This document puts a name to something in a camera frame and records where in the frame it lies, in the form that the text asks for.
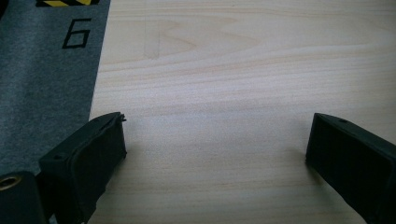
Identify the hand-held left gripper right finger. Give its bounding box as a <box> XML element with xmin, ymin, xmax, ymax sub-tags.
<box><xmin>304</xmin><ymin>112</ymin><xmax>396</xmax><ymax>224</ymax></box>

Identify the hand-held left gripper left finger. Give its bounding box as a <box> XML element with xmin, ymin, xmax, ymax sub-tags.
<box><xmin>37</xmin><ymin>111</ymin><xmax>128</xmax><ymax>224</ymax></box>

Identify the black yellow striped floor tape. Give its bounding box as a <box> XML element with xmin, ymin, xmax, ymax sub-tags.
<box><xmin>35</xmin><ymin>0</ymin><xmax>101</xmax><ymax>7</ymax></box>

